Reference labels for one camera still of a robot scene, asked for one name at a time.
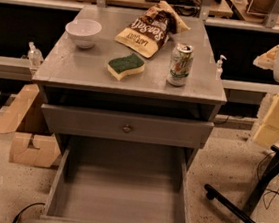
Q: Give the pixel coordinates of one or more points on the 7up soda can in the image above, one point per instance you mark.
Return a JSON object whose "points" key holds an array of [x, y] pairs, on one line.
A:
{"points": [[180, 64]]}

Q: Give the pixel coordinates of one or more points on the closed drawer with knob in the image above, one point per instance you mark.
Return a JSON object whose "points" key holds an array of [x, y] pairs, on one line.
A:
{"points": [[126, 126]]}

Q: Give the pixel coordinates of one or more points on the grey drawer cabinet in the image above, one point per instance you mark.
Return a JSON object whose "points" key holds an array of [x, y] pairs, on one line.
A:
{"points": [[111, 92]]}

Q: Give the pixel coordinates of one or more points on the open grey middle drawer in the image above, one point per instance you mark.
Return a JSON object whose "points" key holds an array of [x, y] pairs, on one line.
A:
{"points": [[108, 181]]}

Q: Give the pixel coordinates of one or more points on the green yellow sponge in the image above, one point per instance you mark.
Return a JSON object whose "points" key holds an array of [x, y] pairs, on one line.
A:
{"points": [[125, 66]]}

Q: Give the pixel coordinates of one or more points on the brown chip bag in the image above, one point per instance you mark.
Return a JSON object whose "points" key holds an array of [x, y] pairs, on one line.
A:
{"points": [[148, 33]]}

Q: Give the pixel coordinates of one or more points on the white pump bottle right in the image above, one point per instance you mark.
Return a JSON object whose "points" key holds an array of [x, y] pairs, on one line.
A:
{"points": [[219, 66]]}

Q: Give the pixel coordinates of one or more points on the white ceramic bowl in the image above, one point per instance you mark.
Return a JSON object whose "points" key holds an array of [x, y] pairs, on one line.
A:
{"points": [[83, 32]]}

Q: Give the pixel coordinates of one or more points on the cardboard box on floor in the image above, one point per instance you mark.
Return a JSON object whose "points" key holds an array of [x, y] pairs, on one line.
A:
{"points": [[32, 143]]}

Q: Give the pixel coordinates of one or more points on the clear sanitizer bottle left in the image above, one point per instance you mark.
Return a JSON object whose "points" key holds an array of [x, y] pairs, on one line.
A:
{"points": [[34, 55]]}

